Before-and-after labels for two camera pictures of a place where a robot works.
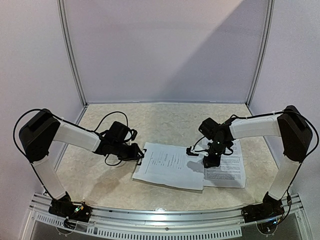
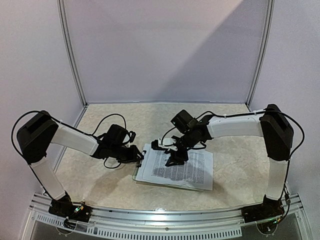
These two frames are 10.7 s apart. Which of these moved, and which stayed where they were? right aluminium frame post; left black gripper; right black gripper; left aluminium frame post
Moved: right black gripper
Stayed: left black gripper; right aluminium frame post; left aluminium frame post
